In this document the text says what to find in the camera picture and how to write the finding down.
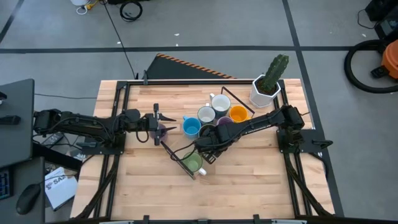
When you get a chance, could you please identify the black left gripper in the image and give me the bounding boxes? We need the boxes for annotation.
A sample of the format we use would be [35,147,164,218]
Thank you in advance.
[141,103,178,146]

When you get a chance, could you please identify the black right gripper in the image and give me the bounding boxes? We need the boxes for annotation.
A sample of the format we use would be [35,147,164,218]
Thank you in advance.
[193,130,229,165]

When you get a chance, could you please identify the white mug green inside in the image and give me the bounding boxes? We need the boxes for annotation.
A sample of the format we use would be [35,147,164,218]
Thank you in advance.
[182,151,208,177]

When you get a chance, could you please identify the light blue mug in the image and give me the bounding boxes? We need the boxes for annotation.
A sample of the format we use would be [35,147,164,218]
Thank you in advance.
[182,115,202,140]

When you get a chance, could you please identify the ribbed purple mug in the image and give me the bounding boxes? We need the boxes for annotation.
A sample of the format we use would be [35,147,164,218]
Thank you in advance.
[216,116,234,127]

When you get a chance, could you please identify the white mug blue pattern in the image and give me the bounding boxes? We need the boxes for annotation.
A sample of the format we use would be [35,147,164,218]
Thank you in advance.
[197,105,216,125]

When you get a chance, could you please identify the yellow mug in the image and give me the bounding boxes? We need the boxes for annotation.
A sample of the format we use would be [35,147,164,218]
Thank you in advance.
[229,105,249,124]

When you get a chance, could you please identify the teal mug white inside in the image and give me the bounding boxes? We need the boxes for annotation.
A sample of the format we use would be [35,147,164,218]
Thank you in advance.
[208,92,232,118]

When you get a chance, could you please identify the smooth lilac mug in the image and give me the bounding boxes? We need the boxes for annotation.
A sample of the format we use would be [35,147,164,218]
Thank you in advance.
[148,123,169,144]

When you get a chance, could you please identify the black mat orange stripes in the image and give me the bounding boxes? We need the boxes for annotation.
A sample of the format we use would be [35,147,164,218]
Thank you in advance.
[145,53,238,80]

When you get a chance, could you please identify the white hexagonal plant pot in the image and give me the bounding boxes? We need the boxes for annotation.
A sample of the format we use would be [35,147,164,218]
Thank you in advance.
[248,73,282,109]

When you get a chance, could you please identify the black power adapter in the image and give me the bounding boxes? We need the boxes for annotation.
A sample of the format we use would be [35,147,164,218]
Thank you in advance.
[40,132,65,147]

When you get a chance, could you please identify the green cactus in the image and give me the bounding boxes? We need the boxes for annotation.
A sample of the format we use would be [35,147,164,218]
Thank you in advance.
[259,54,290,94]

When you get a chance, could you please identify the white printed booklet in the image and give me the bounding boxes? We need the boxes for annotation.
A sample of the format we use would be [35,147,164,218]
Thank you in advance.
[44,167,78,212]

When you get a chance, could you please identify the black computer mouse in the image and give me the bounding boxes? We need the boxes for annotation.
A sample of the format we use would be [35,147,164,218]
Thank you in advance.
[16,183,42,215]

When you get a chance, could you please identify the black keyboard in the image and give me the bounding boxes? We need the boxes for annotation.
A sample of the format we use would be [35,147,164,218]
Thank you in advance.
[0,167,13,200]

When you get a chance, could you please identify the orange vacuum cleaner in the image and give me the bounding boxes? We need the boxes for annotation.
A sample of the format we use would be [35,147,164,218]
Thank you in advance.
[381,39,398,80]

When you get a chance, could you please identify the black wire mug rack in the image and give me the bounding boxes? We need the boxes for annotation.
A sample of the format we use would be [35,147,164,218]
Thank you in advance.
[160,86,256,181]

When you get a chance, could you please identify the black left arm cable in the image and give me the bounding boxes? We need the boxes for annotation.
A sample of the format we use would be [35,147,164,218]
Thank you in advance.
[136,129,150,144]

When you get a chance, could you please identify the black aluminium table frame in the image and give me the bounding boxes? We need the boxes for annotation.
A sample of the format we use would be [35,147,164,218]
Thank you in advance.
[74,79,336,224]

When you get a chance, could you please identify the thin black cable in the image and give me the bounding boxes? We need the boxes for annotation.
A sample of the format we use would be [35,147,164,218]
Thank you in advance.
[34,92,98,100]

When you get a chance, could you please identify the long black floor cable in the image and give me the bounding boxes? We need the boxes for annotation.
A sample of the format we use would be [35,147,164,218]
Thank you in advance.
[101,0,139,80]

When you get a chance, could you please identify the coiled black cable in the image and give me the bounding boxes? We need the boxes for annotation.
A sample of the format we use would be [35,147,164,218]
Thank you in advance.
[119,1,144,22]

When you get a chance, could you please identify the black vacuum hose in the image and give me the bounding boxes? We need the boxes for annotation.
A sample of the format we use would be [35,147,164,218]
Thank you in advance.
[343,39,398,94]

